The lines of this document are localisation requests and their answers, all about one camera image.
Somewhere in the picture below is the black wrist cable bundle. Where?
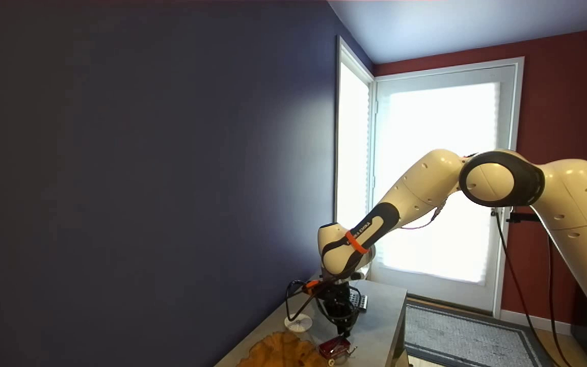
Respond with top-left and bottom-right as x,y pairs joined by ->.
285,275 -> 325,323

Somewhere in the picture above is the white framed window door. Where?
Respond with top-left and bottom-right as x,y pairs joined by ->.
331,35 -> 525,318

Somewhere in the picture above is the grey floor rug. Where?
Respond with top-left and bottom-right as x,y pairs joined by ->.
401,293 -> 544,367

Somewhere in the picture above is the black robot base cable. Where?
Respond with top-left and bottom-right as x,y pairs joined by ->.
486,207 -> 575,367

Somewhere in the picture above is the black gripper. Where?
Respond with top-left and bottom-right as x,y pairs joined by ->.
316,275 -> 366,342

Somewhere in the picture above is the black wrist camera orange mount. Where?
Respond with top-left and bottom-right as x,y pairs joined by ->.
301,275 -> 325,296

